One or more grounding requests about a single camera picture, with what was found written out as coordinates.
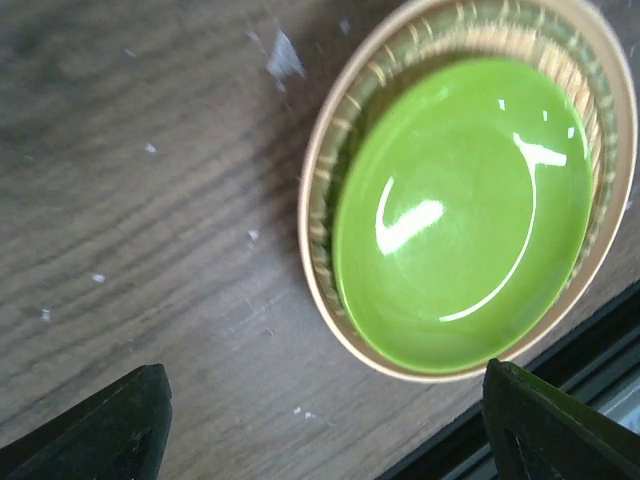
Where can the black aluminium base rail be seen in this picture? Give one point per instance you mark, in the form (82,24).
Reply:
(597,364)

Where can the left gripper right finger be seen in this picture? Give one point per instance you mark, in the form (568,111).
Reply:
(536,431)

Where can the orange woven-pattern plate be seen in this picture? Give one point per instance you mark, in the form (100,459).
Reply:
(570,41)

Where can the lime green plate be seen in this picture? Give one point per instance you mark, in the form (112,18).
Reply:
(462,214)

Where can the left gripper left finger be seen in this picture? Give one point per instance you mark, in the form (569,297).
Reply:
(120,432)

